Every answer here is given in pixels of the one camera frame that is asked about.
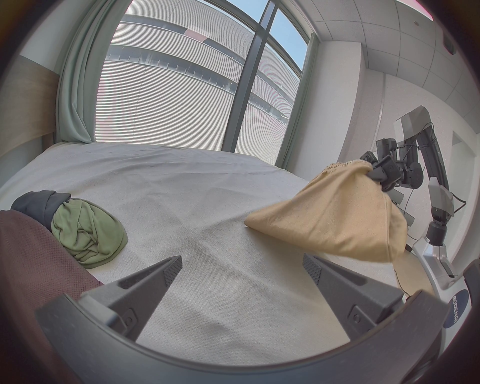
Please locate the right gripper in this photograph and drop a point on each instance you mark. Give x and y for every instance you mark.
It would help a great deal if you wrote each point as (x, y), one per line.
(388, 174)

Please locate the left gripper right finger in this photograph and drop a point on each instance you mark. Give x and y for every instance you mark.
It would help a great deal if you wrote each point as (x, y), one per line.
(345, 300)

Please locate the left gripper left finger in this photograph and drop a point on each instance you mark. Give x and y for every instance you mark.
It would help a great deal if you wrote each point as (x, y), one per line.
(146, 300)

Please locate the tan shorts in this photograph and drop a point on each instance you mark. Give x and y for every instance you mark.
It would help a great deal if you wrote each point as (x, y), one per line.
(337, 217)

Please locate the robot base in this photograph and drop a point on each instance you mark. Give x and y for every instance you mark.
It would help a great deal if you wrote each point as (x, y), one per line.
(435, 270)

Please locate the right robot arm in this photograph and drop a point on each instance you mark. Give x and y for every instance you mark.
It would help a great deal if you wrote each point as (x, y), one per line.
(412, 123)

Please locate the bed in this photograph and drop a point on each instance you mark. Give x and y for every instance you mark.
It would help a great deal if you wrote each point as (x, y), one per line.
(187, 187)

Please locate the grey-green curtain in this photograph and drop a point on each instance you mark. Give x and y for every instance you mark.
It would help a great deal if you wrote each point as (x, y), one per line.
(75, 93)
(300, 112)

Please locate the green garment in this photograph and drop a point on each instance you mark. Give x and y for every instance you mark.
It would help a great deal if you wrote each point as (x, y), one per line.
(90, 232)

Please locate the dark brown shorts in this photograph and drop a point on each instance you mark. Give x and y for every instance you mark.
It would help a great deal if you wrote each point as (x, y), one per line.
(30, 255)

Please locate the black garment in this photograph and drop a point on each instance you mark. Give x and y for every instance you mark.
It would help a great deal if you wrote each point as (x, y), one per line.
(33, 206)

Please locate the window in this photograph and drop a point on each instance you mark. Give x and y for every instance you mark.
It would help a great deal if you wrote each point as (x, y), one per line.
(168, 93)

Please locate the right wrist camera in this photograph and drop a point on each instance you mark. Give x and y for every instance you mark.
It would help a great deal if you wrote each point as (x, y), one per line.
(386, 147)

